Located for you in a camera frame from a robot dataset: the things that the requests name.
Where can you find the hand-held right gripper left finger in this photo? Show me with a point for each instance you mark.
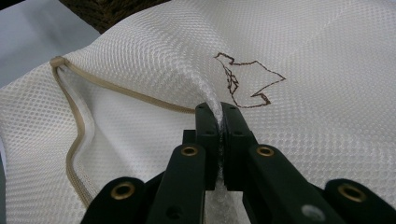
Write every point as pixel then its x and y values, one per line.
pixel 186 174

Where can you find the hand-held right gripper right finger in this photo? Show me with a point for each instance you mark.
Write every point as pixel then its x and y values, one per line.
pixel 258 174

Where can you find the cream mesh laundry bag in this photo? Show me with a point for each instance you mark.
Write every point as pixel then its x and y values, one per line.
pixel 311 124

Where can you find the brown woven basket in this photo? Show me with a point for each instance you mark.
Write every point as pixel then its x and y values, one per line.
pixel 106 12

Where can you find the white board mat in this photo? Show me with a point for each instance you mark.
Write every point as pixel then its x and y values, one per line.
pixel 37 37

